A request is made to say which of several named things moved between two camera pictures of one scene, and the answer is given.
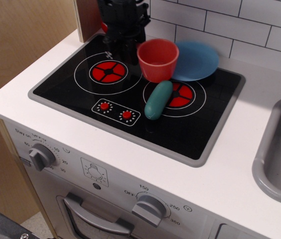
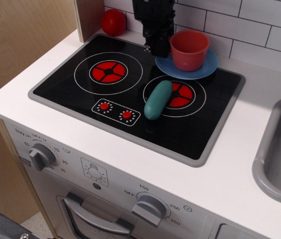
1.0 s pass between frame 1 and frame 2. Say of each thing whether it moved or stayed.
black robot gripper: moved
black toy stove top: stayed
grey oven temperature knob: stayed
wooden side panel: stayed
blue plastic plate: moved
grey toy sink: stayed
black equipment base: stayed
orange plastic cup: moved
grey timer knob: stayed
